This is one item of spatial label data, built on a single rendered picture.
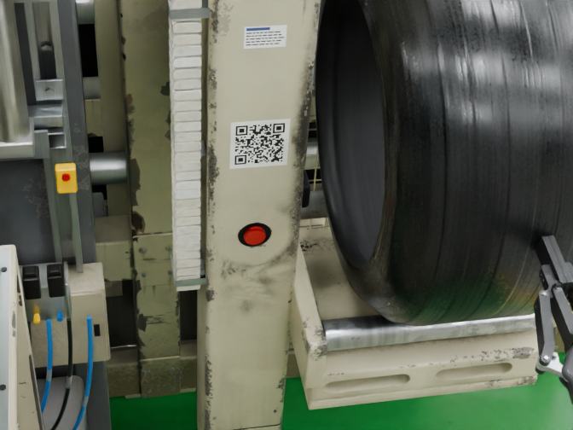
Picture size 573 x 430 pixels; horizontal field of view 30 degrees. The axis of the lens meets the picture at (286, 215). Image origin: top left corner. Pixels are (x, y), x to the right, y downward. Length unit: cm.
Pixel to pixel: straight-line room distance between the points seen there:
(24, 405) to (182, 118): 40
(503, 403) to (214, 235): 139
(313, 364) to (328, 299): 25
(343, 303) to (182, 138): 51
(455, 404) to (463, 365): 106
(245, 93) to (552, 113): 36
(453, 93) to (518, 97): 8
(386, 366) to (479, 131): 47
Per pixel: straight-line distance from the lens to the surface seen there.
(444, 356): 161
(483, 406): 269
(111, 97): 223
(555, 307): 126
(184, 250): 148
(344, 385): 161
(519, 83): 126
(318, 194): 174
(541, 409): 272
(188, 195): 141
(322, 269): 179
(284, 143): 136
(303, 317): 151
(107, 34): 213
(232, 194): 141
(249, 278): 152
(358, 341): 155
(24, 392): 132
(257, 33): 126
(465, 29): 126
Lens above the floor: 207
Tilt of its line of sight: 42 degrees down
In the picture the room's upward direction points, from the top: 5 degrees clockwise
